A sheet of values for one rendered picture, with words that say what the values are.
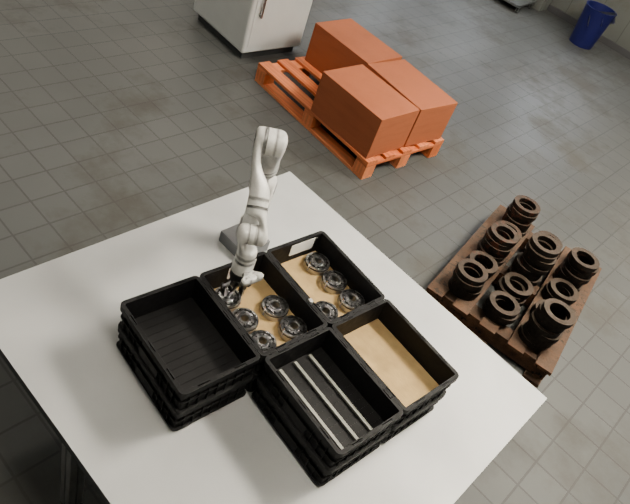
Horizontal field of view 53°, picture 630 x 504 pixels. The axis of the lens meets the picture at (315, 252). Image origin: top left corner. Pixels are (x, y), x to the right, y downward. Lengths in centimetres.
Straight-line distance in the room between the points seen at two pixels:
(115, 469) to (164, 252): 94
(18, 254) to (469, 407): 233
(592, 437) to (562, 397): 26
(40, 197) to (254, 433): 217
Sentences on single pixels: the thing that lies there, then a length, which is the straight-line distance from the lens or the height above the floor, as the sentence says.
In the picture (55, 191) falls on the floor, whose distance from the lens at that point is 392.
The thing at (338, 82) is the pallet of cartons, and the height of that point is 49.
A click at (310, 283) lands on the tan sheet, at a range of 250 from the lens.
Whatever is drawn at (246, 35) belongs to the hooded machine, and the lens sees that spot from 544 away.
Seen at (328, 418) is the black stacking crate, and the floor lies 83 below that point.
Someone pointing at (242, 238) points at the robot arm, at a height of 117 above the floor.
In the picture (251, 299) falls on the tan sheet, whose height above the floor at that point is 83.
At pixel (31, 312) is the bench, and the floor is 70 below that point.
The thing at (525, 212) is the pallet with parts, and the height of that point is 34.
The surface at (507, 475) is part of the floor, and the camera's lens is 345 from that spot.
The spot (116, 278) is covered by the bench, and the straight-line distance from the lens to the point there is 252.
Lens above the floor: 258
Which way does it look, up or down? 42 degrees down
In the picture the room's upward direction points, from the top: 22 degrees clockwise
